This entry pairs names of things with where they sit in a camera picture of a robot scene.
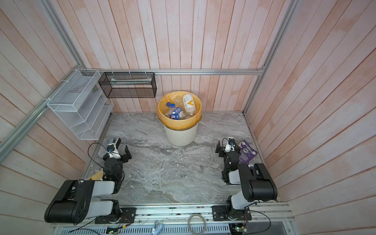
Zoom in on coiled grey cable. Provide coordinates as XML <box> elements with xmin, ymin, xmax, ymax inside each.
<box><xmin>187</xmin><ymin>213</ymin><xmax>208</xmax><ymax>235</ymax></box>

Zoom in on clear bottle white cap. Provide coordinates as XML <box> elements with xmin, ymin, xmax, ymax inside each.
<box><xmin>173</xmin><ymin>95</ymin><xmax>185</xmax><ymax>110</ymax></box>

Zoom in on yellow calculator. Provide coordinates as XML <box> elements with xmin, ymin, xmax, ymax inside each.
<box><xmin>88</xmin><ymin>170</ymin><xmax>104</xmax><ymax>181</ymax></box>

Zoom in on black smartphone white case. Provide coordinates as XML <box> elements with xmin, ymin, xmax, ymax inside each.
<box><xmin>107</xmin><ymin>138</ymin><xmax>121</xmax><ymax>150</ymax></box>

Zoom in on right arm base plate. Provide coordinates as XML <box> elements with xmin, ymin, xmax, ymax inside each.
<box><xmin>211</xmin><ymin>205</ymin><xmax>252</xmax><ymax>221</ymax></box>

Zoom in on yellow bin liner bag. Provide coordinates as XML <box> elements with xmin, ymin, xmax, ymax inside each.
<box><xmin>156</xmin><ymin>91</ymin><xmax>202</xmax><ymax>130</ymax></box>

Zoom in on white label clear bottle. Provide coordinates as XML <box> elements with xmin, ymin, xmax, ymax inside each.
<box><xmin>183</xmin><ymin>94</ymin><xmax>196</xmax><ymax>116</ymax></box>

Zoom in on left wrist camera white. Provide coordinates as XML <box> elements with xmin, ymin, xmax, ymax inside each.
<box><xmin>107</xmin><ymin>149</ymin><xmax>120</xmax><ymax>159</ymax></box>

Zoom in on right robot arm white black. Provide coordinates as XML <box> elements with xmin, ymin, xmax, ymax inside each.
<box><xmin>212</xmin><ymin>137</ymin><xmax>278</xmax><ymax>221</ymax></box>

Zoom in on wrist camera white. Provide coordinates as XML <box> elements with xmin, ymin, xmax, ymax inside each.
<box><xmin>107</xmin><ymin>149</ymin><xmax>120</xmax><ymax>159</ymax></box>
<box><xmin>225</xmin><ymin>137</ymin><xmax>236</xmax><ymax>153</ymax></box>

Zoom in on purple framed card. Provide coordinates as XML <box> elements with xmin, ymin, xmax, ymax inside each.
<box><xmin>239</xmin><ymin>140</ymin><xmax>258</xmax><ymax>164</ymax></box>

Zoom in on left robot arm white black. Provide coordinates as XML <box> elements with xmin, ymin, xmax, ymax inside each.
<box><xmin>44</xmin><ymin>138</ymin><xmax>132</xmax><ymax>224</ymax></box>

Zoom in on white wire mesh shelf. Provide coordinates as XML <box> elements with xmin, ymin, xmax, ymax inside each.
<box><xmin>48</xmin><ymin>69</ymin><xmax>114</xmax><ymax>141</ymax></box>

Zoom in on cream waste bin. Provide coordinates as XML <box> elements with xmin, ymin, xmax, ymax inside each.
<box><xmin>164</xmin><ymin>123</ymin><xmax>198</xmax><ymax>146</ymax></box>

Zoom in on black mesh basket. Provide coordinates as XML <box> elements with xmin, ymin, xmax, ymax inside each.
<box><xmin>99</xmin><ymin>71</ymin><xmax>157</xmax><ymax>99</ymax></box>

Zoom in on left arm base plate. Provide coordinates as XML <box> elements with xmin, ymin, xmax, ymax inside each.
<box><xmin>95</xmin><ymin>207</ymin><xmax>137</xmax><ymax>224</ymax></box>

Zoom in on blue label crushed bottle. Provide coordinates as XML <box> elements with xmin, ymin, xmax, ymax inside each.
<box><xmin>165</xmin><ymin>102</ymin><xmax>187</xmax><ymax>120</ymax></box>

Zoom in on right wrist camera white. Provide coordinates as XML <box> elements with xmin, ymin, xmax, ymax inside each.
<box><xmin>225</xmin><ymin>137</ymin><xmax>236</xmax><ymax>153</ymax></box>

